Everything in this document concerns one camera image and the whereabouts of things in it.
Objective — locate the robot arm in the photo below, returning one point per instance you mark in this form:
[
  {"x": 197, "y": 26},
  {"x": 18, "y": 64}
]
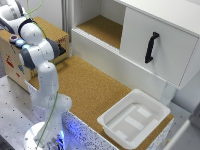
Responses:
[{"x": 46, "y": 76}]

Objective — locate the white cabinet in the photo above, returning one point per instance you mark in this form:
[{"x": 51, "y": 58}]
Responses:
[{"x": 100, "y": 56}]

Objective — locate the white plastic box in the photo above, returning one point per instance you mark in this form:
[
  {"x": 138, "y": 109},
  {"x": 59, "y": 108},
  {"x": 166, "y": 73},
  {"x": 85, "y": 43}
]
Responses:
[{"x": 133, "y": 121}]

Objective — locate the white sliding door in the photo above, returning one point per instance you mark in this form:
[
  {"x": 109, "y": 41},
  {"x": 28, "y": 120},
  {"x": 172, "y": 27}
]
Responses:
[{"x": 173, "y": 50}]

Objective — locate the green button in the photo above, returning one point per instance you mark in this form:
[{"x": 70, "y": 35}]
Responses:
[{"x": 26, "y": 46}]

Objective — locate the blue button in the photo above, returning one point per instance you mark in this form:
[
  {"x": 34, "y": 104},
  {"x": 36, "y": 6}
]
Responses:
[{"x": 20, "y": 42}]

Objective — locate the wooden drawer box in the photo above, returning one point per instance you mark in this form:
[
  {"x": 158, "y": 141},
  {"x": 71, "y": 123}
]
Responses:
[{"x": 10, "y": 68}]

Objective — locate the red button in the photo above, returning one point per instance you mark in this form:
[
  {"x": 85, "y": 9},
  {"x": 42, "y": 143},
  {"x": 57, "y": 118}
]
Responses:
[{"x": 13, "y": 39}]

